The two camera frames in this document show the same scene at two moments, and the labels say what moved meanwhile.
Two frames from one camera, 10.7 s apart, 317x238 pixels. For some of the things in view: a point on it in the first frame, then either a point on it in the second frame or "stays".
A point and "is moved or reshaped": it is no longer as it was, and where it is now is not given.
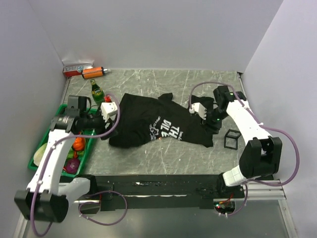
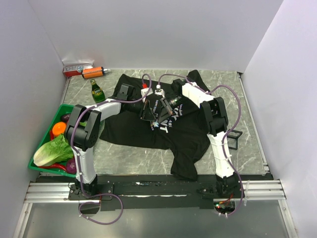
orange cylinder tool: x=92 y=72 stays
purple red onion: x=72 y=165 stays
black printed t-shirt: x=144 y=119 is moved or reshaped
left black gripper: x=102 y=124 → x=147 y=114
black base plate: x=161 y=192 stays
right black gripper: x=209 y=124 → x=164 y=113
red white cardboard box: x=73 y=67 stays
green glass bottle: x=97 y=93 stays
